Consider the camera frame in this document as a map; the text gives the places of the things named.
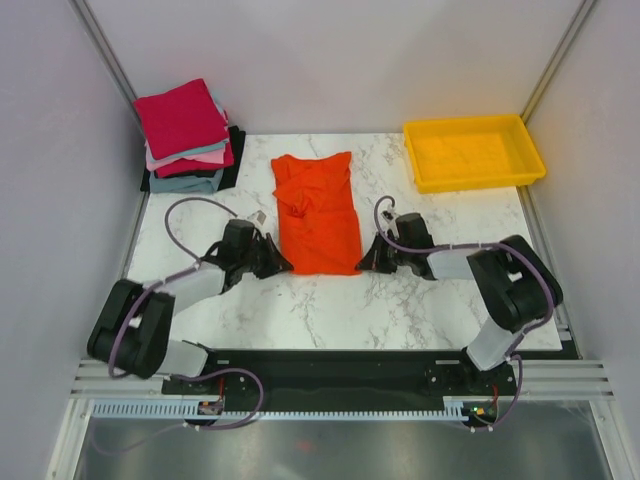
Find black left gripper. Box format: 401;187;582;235
239;233;293;280

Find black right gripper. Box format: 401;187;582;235
356;231;412;274

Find orange t shirt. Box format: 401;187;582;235
271;152;363;276

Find yellow plastic tray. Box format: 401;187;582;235
403;114;547;194

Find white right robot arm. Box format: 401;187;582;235
355;211;564;394

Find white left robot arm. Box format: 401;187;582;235
87;219;293;393

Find black folded t shirt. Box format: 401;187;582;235
139;126;246;193

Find grey-blue folded t shirt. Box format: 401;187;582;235
148;170;223;194

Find pink folded t shirt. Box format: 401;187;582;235
145;147;226;171

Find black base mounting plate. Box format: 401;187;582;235
162;350;516;410

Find crimson folded t shirt lower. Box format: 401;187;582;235
154;144;234;178

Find crimson folded t shirt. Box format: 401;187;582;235
154;144;234;178
134;78;228;160

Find teal folded t shirt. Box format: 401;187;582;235
145;140;228;163

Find crimson folded t shirt top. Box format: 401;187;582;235
134;78;228;160

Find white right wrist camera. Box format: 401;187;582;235
381;209;399;240

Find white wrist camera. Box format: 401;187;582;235
246;210;266;227
381;209;399;240

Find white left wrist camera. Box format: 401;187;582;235
246;210;266;227

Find white slotted cable duct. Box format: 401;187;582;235
91;398;468;421

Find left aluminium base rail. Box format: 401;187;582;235
44;357;181;480

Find left aluminium frame post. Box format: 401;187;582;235
69;0;140;123

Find aluminium frame post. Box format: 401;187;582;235
69;0;140;123
520;0;600;125

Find right aluminium frame post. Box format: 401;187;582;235
520;0;600;125

